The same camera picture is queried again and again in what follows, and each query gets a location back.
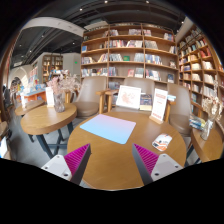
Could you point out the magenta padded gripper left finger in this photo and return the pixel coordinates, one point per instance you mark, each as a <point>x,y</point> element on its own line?
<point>70,167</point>

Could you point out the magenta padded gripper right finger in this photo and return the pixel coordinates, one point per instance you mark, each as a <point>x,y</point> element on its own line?
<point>152,166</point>

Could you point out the blue pink gradient mouse pad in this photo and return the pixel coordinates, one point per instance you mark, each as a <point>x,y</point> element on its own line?
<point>110,128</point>

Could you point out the round wooden centre table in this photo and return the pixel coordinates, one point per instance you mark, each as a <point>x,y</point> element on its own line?
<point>111,165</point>

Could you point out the round wooden table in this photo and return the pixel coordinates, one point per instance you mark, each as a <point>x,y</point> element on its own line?
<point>43,120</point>
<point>207,150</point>
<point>111,165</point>

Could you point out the round wooden left table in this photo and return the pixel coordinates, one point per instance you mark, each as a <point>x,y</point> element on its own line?
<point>43,120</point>

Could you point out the round wooden right table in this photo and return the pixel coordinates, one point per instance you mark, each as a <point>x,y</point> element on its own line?
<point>207,150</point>

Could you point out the stack of books on chair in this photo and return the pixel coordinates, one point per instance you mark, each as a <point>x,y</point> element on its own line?
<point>196,122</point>

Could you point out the beige right armchair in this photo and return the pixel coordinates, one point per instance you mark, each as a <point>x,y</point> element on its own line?
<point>181,111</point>

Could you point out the beige armchair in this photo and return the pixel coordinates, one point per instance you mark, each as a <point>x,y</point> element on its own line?
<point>181,111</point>
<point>90,100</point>
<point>147,86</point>

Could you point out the dark cover book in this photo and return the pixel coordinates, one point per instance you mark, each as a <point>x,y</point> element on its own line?
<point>146,102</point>

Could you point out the white red sign stand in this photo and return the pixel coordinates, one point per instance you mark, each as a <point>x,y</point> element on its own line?
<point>159,105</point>

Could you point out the beige left armchair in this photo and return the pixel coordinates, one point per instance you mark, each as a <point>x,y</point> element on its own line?
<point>90,100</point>

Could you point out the white illustrated display book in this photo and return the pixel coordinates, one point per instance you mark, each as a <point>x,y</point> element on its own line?
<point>129,97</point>

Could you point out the small far left wooden table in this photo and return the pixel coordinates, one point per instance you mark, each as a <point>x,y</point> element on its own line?
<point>21,111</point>

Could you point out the orange display table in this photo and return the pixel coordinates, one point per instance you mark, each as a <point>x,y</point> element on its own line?
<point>32,95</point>

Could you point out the beige middle armchair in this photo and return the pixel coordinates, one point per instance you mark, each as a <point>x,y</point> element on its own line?
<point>147,86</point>

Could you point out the white card on left table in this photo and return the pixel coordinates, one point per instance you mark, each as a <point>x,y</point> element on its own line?
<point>49,97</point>

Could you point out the glass vase dried flowers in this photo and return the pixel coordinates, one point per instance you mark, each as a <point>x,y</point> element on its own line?
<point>213,107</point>
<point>60,85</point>

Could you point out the right glass vase dried flowers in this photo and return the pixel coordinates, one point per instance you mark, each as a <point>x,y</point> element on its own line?
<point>213,107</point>

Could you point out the distant wooden bookshelf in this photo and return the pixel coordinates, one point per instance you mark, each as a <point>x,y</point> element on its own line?
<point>50,65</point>

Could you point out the large wooden bookshelf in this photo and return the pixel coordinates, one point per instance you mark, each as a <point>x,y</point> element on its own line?
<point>123,50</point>

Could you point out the right wall wooden bookshelf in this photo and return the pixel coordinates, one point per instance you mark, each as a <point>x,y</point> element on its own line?
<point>200,69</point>

